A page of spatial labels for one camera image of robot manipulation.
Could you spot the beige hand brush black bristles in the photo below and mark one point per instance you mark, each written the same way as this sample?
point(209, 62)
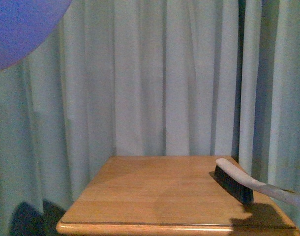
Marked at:
point(241, 185)

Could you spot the light green curtain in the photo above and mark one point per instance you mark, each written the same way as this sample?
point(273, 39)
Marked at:
point(148, 77)

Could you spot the wooden nightstand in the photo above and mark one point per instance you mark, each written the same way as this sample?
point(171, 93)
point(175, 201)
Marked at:
point(168, 196)

